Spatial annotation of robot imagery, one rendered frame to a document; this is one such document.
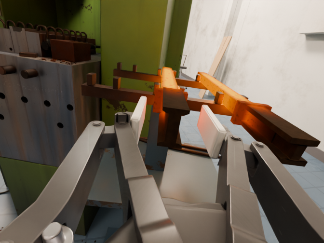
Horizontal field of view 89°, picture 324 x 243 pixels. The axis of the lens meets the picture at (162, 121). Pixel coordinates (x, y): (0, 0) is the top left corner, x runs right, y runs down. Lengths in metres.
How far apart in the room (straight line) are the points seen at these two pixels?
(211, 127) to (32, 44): 0.71
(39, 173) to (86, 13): 0.89
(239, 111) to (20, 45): 0.75
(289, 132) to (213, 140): 0.08
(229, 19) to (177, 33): 3.42
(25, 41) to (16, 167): 0.55
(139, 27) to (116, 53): 0.14
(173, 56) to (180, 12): 0.25
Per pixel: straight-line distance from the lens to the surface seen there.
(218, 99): 0.32
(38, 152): 0.88
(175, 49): 1.17
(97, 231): 1.20
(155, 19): 0.74
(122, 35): 0.77
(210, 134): 0.17
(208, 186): 0.51
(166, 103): 0.16
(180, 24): 1.18
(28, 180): 1.03
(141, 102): 0.18
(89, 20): 1.20
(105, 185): 0.46
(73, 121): 0.70
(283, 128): 0.21
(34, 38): 0.77
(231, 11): 4.56
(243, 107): 0.26
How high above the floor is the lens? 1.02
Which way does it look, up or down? 25 degrees down
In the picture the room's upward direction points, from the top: 9 degrees clockwise
